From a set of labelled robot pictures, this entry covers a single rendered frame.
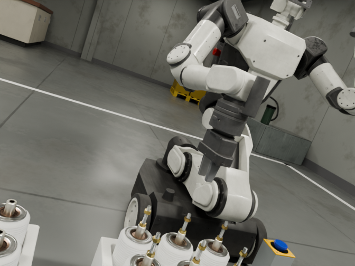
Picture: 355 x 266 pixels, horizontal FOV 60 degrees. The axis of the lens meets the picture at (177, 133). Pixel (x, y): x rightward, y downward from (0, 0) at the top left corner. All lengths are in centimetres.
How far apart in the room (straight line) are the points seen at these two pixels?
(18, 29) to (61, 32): 257
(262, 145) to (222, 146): 366
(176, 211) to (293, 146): 364
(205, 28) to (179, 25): 871
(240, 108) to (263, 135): 362
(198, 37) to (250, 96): 36
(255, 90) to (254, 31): 44
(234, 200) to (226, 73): 50
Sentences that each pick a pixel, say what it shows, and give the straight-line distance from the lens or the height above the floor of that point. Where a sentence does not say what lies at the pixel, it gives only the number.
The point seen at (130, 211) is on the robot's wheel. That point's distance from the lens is 130.
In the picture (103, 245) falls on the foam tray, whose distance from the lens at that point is 91.
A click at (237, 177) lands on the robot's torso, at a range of 114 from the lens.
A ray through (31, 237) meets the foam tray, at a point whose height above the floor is 18.
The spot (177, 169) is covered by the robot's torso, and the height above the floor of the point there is 27.
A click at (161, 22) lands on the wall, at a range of 964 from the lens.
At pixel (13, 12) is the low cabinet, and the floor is 58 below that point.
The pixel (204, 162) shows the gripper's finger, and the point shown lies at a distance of 82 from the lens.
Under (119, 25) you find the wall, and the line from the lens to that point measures 944.
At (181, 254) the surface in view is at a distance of 87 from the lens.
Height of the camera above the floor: 69
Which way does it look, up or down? 11 degrees down
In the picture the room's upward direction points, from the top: 21 degrees clockwise
